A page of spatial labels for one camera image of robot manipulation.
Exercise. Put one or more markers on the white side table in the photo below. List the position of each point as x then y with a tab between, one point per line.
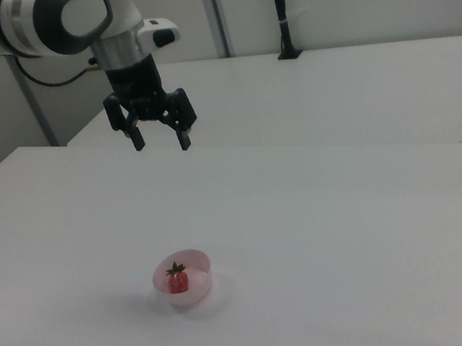
312	104

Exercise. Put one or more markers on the black camera stand pole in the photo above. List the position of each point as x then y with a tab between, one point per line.
280	0

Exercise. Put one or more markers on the grey metal frame post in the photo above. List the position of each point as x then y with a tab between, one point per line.
37	110

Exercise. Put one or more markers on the red strawberry with green leaves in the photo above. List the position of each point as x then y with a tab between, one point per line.
177	282

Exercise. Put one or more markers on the pink plastic bowl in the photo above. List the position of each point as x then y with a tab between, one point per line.
197	292

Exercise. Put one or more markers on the grey partition frame post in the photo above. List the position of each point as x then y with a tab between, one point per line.
219	9

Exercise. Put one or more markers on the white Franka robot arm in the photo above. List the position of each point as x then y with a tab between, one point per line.
38	19

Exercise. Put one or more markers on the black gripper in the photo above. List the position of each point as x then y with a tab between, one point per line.
137	87

